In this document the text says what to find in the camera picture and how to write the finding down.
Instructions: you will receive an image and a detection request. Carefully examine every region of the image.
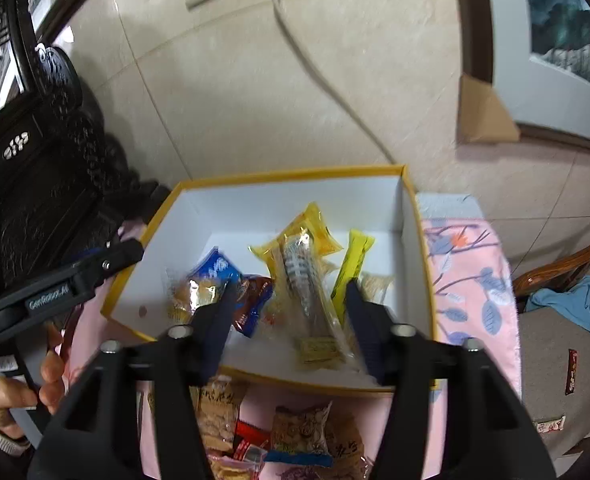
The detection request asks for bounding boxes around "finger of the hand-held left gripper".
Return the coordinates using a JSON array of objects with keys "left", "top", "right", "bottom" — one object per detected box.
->
[{"left": 72, "top": 238, "right": 146, "bottom": 294}]

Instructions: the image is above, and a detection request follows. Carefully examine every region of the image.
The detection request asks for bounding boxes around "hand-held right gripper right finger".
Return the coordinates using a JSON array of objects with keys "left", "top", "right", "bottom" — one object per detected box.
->
[{"left": 344, "top": 279, "right": 558, "bottom": 480}]

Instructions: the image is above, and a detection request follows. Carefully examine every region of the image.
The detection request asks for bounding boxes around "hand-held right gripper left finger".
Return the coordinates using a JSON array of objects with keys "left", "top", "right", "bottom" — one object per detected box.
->
[{"left": 28, "top": 280, "right": 243, "bottom": 480}]

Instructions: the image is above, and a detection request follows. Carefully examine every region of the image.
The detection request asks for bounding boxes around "blue triangular snack bag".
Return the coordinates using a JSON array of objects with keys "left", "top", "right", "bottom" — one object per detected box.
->
[{"left": 165, "top": 247, "right": 249, "bottom": 329}]

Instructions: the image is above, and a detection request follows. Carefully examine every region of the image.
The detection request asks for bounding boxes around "long yellow bar wrapper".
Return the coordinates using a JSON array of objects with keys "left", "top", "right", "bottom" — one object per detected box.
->
[{"left": 331, "top": 230, "right": 376, "bottom": 327}]

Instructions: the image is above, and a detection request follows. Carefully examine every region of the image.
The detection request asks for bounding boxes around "yellow cake wrapper with barcode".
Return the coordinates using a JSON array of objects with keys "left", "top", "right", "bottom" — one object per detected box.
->
[{"left": 249, "top": 202, "right": 357, "bottom": 376}]

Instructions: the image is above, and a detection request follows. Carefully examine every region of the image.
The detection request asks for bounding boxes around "beige snack bag blue edge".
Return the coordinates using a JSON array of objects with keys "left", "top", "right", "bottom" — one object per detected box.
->
[{"left": 265, "top": 402, "right": 335, "bottom": 466}]

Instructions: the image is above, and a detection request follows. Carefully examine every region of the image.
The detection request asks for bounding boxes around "pile of snack packets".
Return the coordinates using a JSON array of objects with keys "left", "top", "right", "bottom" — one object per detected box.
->
[{"left": 190, "top": 375, "right": 376, "bottom": 480}]

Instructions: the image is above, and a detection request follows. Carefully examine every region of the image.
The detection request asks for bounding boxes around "yellow cardboard box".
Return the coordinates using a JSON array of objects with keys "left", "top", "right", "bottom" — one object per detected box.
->
[{"left": 100, "top": 164, "right": 441, "bottom": 395}]

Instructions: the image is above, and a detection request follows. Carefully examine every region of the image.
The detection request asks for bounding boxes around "person's left forearm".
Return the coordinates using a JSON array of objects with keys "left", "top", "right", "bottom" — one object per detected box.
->
[{"left": 0, "top": 422, "right": 33, "bottom": 480}]

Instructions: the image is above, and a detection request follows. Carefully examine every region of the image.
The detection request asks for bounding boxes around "person's left hand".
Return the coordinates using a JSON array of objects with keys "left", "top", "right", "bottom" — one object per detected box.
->
[{"left": 0, "top": 347, "right": 70, "bottom": 441}]

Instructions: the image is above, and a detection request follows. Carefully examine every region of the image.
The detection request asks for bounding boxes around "dark red snack pouch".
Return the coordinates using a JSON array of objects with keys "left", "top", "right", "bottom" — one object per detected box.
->
[{"left": 235, "top": 275, "right": 276, "bottom": 337}]

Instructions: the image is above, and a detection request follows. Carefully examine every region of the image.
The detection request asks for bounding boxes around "dark carved wooden headboard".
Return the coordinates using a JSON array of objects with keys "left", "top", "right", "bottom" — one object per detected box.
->
[{"left": 0, "top": 0, "right": 172, "bottom": 313}]

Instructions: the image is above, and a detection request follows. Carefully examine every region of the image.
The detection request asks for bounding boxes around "pink floral blanket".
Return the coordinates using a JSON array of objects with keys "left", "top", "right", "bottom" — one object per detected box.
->
[{"left": 65, "top": 195, "right": 522, "bottom": 480}]

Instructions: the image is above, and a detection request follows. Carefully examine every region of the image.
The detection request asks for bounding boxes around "wooden armchair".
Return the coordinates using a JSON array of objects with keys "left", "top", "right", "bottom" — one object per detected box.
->
[{"left": 510, "top": 230, "right": 590, "bottom": 461}]

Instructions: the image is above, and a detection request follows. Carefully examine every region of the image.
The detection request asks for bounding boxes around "small white red snack packet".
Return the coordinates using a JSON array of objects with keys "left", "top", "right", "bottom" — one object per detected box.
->
[{"left": 534, "top": 416, "right": 567, "bottom": 435}]

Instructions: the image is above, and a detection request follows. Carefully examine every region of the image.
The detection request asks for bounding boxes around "blue cloth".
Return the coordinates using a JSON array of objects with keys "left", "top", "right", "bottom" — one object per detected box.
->
[{"left": 525, "top": 275, "right": 590, "bottom": 335}]

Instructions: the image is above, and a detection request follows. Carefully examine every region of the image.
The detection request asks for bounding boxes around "cardboard corner protector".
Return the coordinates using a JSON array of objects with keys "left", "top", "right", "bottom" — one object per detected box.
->
[{"left": 456, "top": 74, "right": 521, "bottom": 149}]

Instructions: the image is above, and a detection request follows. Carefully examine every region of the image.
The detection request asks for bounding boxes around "framed lotus painting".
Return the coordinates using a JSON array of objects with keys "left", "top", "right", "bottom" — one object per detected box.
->
[{"left": 450, "top": 0, "right": 590, "bottom": 157}]

